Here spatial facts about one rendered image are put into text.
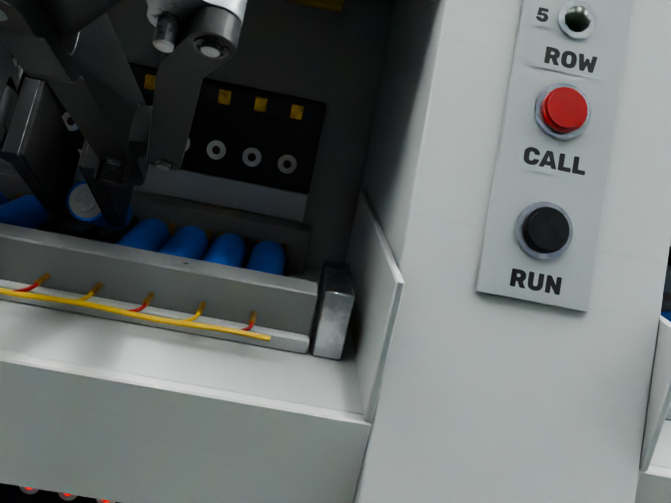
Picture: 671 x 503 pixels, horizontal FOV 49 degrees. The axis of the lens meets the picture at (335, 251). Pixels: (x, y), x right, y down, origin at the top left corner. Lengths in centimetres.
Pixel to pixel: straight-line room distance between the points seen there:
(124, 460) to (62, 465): 2
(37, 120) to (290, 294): 11
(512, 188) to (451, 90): 4
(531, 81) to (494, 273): 7
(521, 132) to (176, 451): 16
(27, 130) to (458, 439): 19
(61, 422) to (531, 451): 16
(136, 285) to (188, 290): 2
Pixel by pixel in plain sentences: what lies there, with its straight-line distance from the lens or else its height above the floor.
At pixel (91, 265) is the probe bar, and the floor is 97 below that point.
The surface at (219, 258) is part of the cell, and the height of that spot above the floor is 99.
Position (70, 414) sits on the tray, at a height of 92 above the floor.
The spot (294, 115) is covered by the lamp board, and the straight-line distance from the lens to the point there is 42.
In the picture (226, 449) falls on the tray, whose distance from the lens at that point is 26.
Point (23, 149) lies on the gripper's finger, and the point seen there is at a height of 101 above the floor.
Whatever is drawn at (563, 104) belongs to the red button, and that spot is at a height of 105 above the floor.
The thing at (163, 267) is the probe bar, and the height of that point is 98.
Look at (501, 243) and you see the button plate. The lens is 26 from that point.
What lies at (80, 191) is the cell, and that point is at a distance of 34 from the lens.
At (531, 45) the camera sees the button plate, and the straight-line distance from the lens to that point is 28.
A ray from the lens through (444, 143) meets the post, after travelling 26.
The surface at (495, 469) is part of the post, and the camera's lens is 26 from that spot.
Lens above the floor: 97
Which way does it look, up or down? 6 degrees up
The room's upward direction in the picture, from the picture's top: 10 degrees clockwise
